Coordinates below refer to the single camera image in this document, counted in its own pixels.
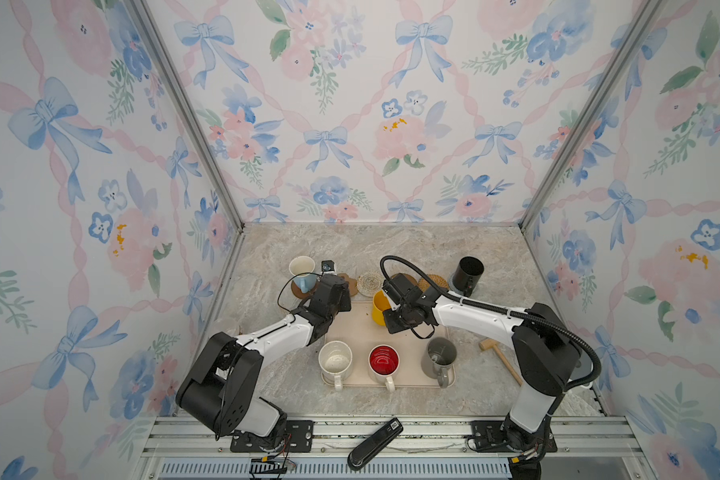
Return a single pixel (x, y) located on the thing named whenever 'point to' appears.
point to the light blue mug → (303, 264)
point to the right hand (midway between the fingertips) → (387, 320)
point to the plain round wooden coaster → (414, 281)
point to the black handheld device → (375, 443)
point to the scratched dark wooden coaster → (296, 290)
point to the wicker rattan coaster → (441, 282)
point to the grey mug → (438, 361)
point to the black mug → (468, 272)
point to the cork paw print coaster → (353, 284)
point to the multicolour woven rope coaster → (369, 283)
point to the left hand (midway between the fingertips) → (343, 286)
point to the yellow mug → (380, 304)
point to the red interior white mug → (384, 361)
